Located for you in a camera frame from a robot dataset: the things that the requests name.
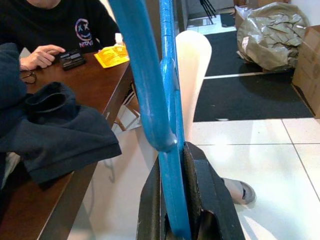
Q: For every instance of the person in black t-shirt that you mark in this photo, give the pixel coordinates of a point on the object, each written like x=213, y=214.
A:
x=50, y=22

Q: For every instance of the black tripod legs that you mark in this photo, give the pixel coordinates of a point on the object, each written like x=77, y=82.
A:
x=207, y=7

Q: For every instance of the yellow paper sheet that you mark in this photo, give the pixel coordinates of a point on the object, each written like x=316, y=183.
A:
x=112, y=56

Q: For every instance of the brown wooden table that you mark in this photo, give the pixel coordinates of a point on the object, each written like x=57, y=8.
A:
x=95, y=82

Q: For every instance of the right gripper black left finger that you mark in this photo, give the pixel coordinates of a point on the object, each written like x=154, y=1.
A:
x=150, y=212

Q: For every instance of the brown cardboard box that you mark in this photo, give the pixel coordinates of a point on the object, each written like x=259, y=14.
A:
x=308, y=65

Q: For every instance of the blue plastic hanger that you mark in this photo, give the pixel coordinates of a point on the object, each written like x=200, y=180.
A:
x=147, y=75

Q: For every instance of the right hand of person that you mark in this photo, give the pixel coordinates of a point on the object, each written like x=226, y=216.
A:
x=40, y=56

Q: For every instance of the olive crumpled plastic bag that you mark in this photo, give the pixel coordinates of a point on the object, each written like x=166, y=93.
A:
x=272, y=37

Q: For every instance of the small white bottle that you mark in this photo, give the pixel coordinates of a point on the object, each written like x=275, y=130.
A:
x=119, y=40

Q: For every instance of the black printed garment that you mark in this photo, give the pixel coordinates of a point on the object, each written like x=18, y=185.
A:
x=62, y=135

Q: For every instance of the black rectangular device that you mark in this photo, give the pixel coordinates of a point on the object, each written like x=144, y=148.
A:
x=72, y=60

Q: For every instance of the grey sandal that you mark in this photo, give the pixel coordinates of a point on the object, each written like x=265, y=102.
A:
x=248, y=193

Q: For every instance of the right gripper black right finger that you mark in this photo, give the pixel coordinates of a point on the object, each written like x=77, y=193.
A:
x=215, y=212

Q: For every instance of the black mat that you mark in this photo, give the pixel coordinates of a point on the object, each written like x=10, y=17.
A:
x=250, y=100
x=225, y=55

